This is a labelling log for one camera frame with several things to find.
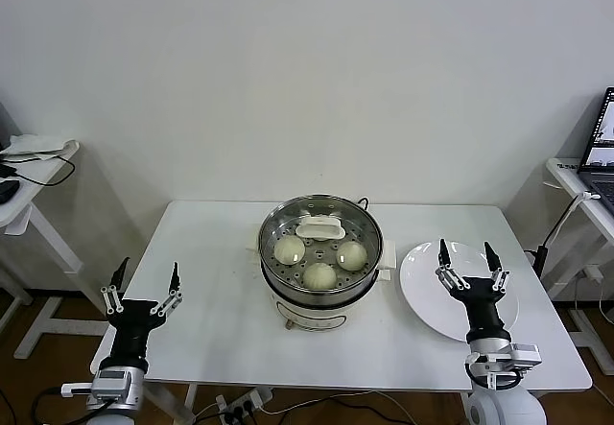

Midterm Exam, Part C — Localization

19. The white electric cooker base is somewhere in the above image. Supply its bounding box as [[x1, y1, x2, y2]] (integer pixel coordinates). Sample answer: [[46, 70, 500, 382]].
[[261, 266, 393, 333]]

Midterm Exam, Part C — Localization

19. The stainless steel steamer basket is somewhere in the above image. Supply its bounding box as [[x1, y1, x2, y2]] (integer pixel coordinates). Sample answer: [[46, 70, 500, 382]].
[[244, 194, 398, 304]]

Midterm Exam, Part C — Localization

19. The crumpled white cloth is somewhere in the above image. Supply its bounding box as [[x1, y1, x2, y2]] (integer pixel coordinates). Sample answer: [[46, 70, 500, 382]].
[[0, 132, 81, 162]]

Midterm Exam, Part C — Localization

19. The white side table with cloth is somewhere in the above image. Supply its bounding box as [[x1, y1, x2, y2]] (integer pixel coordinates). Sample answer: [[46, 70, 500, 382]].
[[0, 139, 121, 360]]

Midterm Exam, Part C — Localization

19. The round glass lid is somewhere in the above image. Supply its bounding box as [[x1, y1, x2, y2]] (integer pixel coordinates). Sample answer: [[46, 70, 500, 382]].
[[258, 195, 384, 296]]

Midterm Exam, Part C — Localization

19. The white power strip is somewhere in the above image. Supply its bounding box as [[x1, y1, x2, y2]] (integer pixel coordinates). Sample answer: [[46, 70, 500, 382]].
[[214, 386, 274, 421]]

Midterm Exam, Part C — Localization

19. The white laptop charging cable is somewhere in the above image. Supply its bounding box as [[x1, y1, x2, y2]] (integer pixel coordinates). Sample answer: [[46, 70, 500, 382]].
[[544, 189, 601, 247]]

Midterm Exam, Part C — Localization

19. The open black laptop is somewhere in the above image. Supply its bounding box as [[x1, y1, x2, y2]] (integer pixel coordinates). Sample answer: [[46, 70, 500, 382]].
[[578, 85, 614, 215]]

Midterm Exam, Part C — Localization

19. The black cable with plug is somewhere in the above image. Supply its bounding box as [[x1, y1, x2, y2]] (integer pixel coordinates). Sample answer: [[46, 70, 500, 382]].
[[0, 153, 77, 186]]

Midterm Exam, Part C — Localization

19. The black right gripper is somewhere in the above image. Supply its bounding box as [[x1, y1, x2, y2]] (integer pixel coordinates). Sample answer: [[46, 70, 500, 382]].
[[435, 238, 510, 344]]

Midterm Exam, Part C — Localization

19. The white round plate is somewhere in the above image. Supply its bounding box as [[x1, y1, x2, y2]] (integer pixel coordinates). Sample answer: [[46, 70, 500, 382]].
[[398, 239, 520, 343]]

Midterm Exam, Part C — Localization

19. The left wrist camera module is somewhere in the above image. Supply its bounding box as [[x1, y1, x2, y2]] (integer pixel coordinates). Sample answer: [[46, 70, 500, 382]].
[[60, 368, 131, 401]]

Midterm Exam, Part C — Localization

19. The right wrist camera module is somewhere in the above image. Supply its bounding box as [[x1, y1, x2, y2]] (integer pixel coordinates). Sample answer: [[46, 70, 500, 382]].
[[464, 342, 543, 391]]

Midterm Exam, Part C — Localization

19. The white steamed baozi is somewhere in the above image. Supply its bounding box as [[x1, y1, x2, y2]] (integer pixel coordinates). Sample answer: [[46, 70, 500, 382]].
[[303, 261, 338, 292], [273, 236, 307, 266], [335, 241, 369, 272]]

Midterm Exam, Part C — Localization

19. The white printed box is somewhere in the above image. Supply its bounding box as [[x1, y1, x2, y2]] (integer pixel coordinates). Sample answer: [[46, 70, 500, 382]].
[[548, 155, 584, 173]]

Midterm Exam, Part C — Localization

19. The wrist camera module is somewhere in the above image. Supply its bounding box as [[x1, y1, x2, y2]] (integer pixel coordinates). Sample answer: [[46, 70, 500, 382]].
[[60, 368, 131, 401], [464, 342, 543, 391]]

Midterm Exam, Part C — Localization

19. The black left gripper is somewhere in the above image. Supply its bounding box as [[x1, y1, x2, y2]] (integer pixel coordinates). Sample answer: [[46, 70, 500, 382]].
[[100, 257, 185, 364]]

